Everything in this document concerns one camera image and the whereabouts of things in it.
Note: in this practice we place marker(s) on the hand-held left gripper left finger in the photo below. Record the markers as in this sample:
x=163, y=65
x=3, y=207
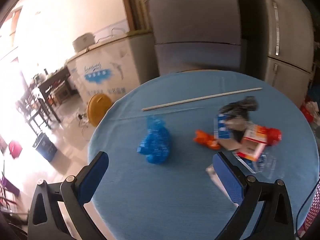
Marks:
x=92, y=177

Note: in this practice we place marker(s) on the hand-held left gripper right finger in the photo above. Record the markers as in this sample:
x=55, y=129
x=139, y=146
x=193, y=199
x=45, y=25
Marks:
x=228, y=177

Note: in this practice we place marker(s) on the blue white milk carton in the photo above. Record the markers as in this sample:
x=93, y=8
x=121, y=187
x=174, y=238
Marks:
x=222, y=128

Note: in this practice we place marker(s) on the red white snack packet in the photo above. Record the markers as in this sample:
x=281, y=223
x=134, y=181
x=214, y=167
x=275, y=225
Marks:
x=273, y=135

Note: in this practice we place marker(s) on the black plastic bag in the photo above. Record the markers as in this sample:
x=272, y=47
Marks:
x=240, y=107

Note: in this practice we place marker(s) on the blue tablecloth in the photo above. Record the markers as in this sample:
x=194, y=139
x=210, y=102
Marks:
x=180, y=205

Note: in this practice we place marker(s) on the blue plastic crate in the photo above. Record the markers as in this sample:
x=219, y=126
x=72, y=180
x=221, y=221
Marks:
x=45, y=146

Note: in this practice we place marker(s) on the yellow round fan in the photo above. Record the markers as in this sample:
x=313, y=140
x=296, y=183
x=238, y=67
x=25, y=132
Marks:
x=97, y=107

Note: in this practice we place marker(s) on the small red case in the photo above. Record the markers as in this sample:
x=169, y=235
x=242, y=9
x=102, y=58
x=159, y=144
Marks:
x=15, y=148

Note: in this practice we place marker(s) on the long white stick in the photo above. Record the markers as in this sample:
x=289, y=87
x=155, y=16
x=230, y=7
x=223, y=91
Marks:
x=200, y=99

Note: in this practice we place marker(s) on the dark wooden chair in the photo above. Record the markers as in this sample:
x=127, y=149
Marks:
x=37, y=112

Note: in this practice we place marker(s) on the red shopping bag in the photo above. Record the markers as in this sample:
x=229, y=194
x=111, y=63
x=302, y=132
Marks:
x=306, y=113

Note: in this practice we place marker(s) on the dark wooden table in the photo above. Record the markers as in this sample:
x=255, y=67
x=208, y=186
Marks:
x=53, y=80

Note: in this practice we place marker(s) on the white plastic bag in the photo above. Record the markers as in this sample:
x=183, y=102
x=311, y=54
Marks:
x=314, y=107

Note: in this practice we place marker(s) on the white chest freezer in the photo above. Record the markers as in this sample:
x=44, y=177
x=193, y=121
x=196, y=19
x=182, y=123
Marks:
x=100, y=62

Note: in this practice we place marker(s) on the large blue plastic bag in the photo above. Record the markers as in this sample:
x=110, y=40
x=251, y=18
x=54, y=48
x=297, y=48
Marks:
x=314, y=92

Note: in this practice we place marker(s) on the white rice cooker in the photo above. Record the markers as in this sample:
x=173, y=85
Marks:
x=83, y=42

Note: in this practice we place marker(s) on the silver two-door refrigerator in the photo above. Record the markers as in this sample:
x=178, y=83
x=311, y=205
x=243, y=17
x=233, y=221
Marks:
x=290, y=42

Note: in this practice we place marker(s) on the grey three-drawer refrigerator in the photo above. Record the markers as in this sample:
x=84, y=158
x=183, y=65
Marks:
x=195, y=17

